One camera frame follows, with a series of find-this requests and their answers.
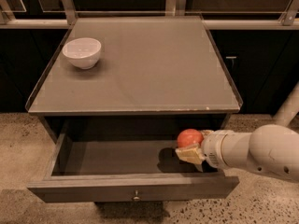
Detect metal drawer knob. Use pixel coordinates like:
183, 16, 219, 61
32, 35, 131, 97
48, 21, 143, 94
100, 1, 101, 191
133, 190, 141, 202

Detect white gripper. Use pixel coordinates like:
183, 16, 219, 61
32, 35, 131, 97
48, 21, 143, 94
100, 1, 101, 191
175, 130, 232, 169

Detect white ceramic bowl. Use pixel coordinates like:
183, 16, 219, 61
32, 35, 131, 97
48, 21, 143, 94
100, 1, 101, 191
63, 37, 102, 69

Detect dark grey drawer cabinet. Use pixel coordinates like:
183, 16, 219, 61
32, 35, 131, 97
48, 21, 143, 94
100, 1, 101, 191
25, 15, 244, 145

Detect red apple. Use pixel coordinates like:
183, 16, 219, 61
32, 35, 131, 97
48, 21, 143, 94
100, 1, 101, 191
177, 129, 204, 147

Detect metal railing frame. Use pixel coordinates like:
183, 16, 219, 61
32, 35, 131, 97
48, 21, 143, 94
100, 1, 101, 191
1, 0, 298, 24

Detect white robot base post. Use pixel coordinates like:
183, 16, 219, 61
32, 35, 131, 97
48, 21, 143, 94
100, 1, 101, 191
274, 81, 299, 127

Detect open top drawer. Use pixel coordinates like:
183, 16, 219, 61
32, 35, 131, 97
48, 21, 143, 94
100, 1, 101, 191
27, 133, 239, 203

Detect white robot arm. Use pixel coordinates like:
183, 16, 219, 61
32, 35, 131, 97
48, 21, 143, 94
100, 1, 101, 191
176, 124, 299, 182

